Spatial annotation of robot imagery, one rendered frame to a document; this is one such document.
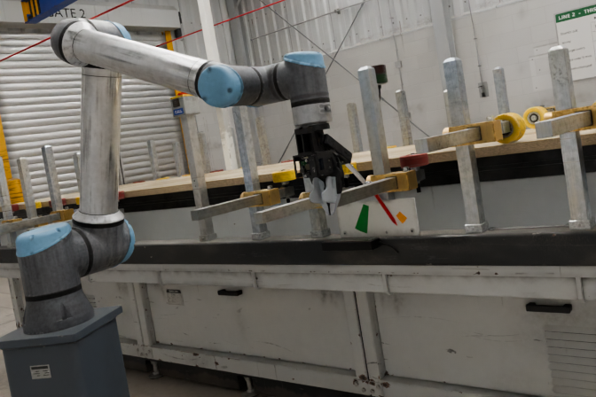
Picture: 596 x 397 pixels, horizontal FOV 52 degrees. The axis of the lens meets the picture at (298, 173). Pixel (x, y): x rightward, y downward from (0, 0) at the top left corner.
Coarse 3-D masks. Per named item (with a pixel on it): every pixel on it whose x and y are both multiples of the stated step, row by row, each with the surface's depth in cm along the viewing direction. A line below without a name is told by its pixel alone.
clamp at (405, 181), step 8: (368, 176) 171; (376, 176) 168; (384, 176) 166; (392, 176) 165; (400, 176) 163; (408, 176) 162; (416, 176) 165; (400, 184) 163; (408, 184) 162; (416, 184) 165; (384, 192) 167
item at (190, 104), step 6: (180, 96) 212; (186, 96) 213; (192, 96) 215; (180, 102) 212; (186, 102) 212; (192, 102) 214; (198, 102) 216; (174, 108) 215; (186, 108) 212; (192, 108) 214; (198, 108) 216; (180, 114) 213; (186, 114) 213
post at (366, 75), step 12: (360, 72) 167; (372, 72) 167; (360, 84) 168; (372, 84) 166; (372, 96) 166; (372, 108) 166; (372, 120) 167; (372, 132) 167; (384, 132) 169; (372, 144) 168; (384, 144) 168; (372, 156) 168; (384, 156) 168; (372, 168) 169; (384, 168) 167
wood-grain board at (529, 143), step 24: (480, 144) 179; (504, 144) 163; (528, 144) 159; (552, 144) 155; (240, 168) 330; (264, 168) 272; (288, 168) 231; (360, 168) 193; (144, 192) 265; (168, 192) 254
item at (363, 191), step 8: (424, 176) 176; (368, 184) 154; (376, 184) 156; (384, 184) 159; (392, 184) 162; (344, 192) 145; (352, 192) 148; (360, 192) 151; (368, 192) 153; (376, 192) 156; (344, 200) 145; (352, 200) 148
